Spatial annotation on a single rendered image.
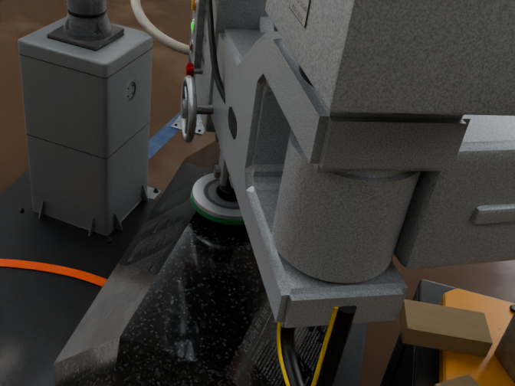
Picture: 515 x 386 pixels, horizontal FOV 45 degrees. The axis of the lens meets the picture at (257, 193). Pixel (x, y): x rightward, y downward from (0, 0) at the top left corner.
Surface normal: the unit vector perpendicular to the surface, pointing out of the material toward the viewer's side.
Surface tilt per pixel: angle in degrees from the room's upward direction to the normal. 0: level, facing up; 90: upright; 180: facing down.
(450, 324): 0
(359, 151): 90
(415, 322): 0
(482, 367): 0
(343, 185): 90
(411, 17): 90
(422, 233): 90
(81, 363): 54
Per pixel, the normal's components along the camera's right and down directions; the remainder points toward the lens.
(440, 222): 0.27, 0.58
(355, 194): -0.12, 0.55
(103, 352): -0.64, -0.35
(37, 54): -0.33, 0.50
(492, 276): 0.13, -0.82
